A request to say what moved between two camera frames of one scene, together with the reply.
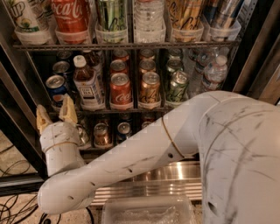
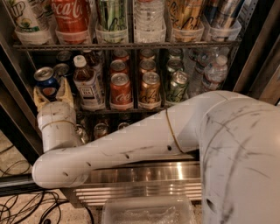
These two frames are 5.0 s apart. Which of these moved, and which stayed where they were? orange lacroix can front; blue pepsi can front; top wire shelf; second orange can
Moved: blue pepsi can front
Stayed: orange lacroix can front; second orange can; top wire shelf
